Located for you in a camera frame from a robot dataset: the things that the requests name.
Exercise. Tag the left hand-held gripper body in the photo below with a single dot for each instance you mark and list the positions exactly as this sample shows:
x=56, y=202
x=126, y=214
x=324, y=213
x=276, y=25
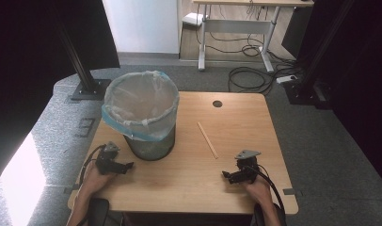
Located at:
x=108, y=160

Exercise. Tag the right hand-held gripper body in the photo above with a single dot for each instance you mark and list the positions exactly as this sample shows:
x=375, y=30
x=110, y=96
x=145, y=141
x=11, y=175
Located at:
x=247, y=164

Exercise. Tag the dark mesh waste bin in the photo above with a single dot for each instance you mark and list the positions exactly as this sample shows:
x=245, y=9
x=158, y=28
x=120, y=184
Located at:
x=151, y=147

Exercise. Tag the wooden chopstick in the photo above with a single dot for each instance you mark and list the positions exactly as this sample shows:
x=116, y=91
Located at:
x=207, y=140

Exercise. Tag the translucent plastic bin liner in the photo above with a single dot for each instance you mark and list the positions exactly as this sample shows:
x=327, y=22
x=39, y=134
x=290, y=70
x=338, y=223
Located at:
x=139, y=103

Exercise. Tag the person's right hand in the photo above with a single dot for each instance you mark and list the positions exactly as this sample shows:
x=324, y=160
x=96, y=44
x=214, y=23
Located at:
x=257, y=190

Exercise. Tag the person's left hand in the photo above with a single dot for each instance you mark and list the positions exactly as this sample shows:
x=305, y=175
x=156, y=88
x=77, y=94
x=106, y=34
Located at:
x=96, y=182

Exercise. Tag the black floor tape marking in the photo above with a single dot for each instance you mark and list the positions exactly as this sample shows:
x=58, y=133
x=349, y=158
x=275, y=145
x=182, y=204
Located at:
x=84, y=127

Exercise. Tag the grey tape strip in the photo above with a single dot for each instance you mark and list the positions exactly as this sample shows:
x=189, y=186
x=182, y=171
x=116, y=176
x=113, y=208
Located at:
x=289, y=191
x=70, y=189

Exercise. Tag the black metal stand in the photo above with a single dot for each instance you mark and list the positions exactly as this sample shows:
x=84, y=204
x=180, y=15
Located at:
x=317, y=62
x=85, y=78

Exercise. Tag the white power strip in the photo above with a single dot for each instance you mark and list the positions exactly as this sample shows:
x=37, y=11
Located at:
x=286, y=79

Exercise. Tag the black curtain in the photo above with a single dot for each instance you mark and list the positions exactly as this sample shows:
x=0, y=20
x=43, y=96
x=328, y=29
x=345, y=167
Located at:
x=361, y=78
x=23, y=62

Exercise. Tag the white-legged wooden desk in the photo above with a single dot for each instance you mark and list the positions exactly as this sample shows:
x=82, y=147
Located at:
x=239, y=26

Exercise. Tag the white box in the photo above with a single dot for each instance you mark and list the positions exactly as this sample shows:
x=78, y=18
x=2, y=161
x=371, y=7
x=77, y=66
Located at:
x=192, y=19

